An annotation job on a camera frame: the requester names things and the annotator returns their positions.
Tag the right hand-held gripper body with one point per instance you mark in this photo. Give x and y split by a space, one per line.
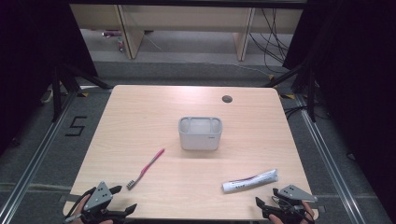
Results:
294 193

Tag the aluminium floor rail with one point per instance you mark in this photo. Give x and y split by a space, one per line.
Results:
330 168
34 161

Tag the yellow tape piece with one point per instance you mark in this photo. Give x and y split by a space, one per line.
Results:
288 96
82 94

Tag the grey toothbrush holder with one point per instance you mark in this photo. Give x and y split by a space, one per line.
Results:
200 138

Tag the pink toothbrush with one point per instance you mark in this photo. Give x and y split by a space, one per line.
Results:
145 169

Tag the black curtain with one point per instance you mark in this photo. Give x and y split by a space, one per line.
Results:
358 77
28 62

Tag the round table grommet hole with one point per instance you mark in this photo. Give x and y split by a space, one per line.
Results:
227 99

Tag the person's left hand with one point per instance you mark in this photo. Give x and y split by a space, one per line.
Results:
79 207

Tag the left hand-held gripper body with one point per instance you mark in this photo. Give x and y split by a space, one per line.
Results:
99 196

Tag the person's right hand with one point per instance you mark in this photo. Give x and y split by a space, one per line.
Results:
310 214

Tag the black metal stand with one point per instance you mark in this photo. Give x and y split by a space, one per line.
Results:
311 93
56 93

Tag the light wooden desk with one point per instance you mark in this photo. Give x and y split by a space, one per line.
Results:
186 18

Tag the small pink item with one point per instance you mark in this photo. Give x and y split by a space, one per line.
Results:
111 33

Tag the small bottle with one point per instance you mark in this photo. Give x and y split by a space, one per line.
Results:
120 44

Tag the white toothpaste tube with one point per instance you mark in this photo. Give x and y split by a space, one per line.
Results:
250 181

